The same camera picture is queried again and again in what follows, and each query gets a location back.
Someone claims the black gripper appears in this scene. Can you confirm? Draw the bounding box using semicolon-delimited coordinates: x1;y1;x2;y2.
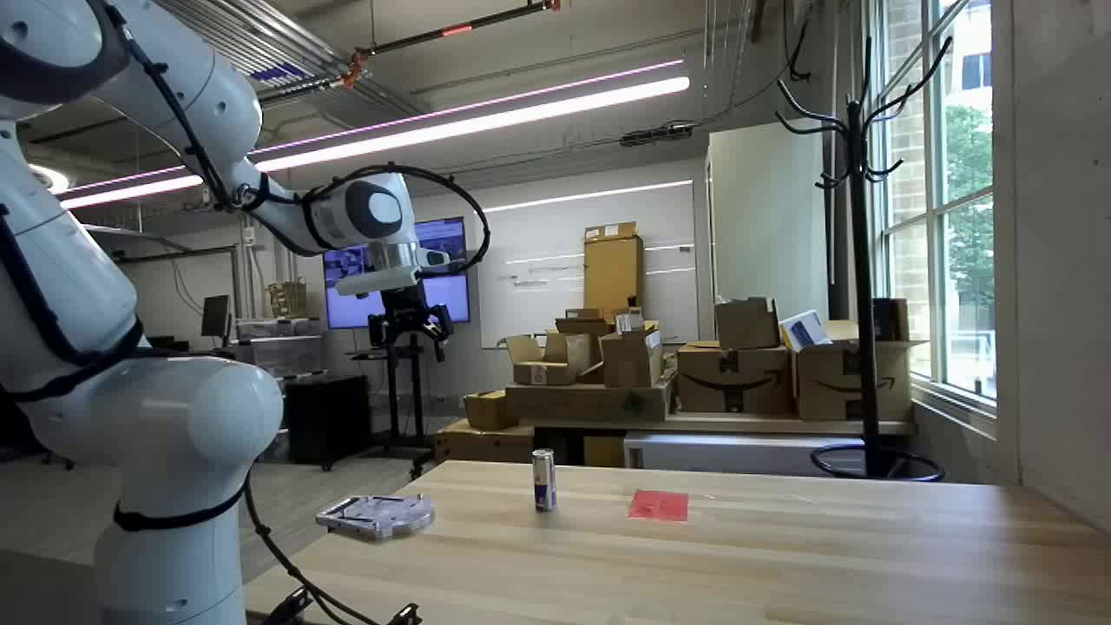
367;285;456;364

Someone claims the slim silver blue drink can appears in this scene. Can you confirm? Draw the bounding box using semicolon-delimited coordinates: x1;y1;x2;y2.
527;448;561;518

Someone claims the black display stand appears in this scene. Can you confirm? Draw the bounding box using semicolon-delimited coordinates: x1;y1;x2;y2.
352;341;453;481

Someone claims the small cube cardboard box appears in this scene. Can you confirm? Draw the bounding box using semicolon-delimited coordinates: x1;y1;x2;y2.
462;388;521;434

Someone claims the black cabinet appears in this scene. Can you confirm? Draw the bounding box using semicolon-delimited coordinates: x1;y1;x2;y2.
280;367;380;469

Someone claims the low wide cardboard box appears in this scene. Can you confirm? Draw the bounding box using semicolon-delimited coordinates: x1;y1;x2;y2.
435;418;538;466

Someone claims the long flat cardboard box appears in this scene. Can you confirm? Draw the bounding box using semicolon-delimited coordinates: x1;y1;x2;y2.
503;382;675;427

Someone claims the small dark desk monitor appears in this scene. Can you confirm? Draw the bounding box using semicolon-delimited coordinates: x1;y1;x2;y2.
197;293;235;346

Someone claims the tall upright cardboard box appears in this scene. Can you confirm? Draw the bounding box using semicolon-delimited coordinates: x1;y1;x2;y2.
579;219;645;322

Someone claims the medium open cardboard box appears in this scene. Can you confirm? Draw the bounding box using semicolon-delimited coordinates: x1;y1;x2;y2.
597;326;668;394

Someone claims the long ceiling light strip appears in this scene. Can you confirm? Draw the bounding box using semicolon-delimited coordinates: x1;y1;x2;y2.
57;74;693;217

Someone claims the red square paper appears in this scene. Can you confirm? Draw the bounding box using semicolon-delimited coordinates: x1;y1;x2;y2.
624;488;693;523

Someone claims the cardboard box with smile logo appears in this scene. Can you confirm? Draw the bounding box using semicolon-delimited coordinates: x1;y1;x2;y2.
675;341;800;420
790;336;917;424

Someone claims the small tilted cardboard box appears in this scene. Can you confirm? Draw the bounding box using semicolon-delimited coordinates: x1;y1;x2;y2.
712;294;785;354

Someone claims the white low bench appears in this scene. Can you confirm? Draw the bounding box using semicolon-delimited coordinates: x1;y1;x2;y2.
623;430;874;476

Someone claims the blue and white box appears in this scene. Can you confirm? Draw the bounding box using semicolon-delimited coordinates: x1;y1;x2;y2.
779;306;838;354

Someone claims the black coat rack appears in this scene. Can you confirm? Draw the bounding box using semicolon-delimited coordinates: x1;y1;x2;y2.
774;33;959;483

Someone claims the dark small box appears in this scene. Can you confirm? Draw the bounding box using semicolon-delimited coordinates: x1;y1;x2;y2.
873;294;912;343

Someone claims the wall-mounted display screen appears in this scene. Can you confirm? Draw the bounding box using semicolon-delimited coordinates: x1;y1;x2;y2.
324;217;476;335

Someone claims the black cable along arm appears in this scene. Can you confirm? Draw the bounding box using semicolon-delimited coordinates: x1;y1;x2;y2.
88;0;492;285

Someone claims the silver metal plate with handle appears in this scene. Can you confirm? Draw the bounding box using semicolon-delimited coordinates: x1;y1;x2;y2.
311;491;439;545

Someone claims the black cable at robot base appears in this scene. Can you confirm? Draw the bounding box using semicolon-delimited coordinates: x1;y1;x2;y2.
238;483;422;625

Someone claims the window with white frame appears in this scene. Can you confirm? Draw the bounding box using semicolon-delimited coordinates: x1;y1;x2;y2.
862;0;999;424

